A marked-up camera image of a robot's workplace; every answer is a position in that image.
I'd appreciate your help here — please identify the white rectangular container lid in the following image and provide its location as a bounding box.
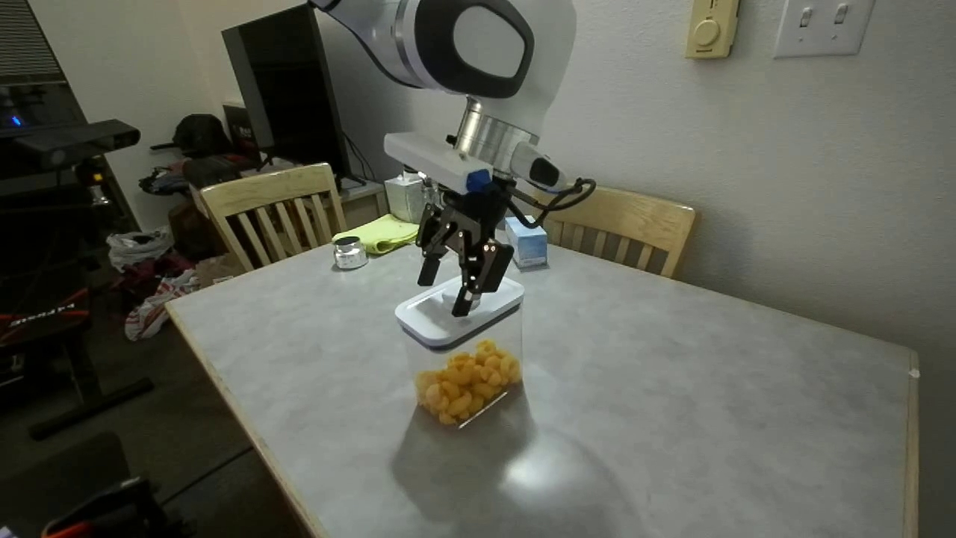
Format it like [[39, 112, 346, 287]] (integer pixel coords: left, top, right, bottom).
[[394, 276, 528, 354]]

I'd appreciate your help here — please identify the black cap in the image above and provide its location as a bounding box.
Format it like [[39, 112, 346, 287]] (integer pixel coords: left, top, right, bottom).
[[171, 112, 234, 158]]

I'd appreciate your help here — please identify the beige wall thermostat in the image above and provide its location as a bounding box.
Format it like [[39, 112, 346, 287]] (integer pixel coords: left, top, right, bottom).
[[685, 0, 745, 61]]

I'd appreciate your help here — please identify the light wooden slatted chair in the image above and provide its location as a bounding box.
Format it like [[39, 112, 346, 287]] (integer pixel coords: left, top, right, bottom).
[[195, 158, 349, 276]]

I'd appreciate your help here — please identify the pile of clothes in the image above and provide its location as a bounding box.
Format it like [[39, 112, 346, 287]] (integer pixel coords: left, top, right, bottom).
[[101, 229, 219, 344]]

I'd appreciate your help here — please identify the round silver metal tin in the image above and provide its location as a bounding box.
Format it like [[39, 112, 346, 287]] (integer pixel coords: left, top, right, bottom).
[[328, 233, 370, 276]]

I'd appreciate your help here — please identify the black flat screen monitor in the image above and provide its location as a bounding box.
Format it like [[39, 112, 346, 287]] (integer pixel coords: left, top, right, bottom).
[[219, 3, 352, 182]]

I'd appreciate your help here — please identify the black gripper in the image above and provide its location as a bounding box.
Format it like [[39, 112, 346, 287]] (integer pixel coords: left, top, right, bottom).
[[415, 182, 518, 321]]

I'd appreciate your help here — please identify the light blue tissue box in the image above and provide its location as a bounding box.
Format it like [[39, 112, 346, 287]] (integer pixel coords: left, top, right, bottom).
[[496, 214, 554, 273]]

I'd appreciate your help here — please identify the clear container of yellow snacks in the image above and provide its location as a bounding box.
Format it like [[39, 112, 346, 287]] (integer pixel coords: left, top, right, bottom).
[[415, 339, 524, 427]]

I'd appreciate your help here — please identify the black metal stand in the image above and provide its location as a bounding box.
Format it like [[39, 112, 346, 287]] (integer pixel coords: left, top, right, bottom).
[[0, 163, 158, 444]]

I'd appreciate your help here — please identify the white light switch plate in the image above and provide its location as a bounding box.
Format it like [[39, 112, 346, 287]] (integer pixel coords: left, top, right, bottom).
[[775, 0, 878, 61]]

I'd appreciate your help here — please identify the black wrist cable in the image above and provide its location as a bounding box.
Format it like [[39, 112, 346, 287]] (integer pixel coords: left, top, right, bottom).
[[506, 148, 599, 232]]

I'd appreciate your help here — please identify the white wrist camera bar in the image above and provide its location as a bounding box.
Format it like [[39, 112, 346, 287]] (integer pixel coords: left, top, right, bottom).
[[382, 132, 496, 193]]

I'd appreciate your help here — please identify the black sensor bar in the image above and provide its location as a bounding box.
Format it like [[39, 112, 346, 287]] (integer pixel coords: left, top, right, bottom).
[[0, 118, 143, 173]]

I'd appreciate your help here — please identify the red and black bag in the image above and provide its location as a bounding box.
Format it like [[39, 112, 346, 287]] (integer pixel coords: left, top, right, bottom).
[[39, 477, 173, 538]]

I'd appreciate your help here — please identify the wooden chair solid backrest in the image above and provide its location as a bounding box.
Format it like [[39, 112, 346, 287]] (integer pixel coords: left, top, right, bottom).
[[534, 182, 700, 282]]

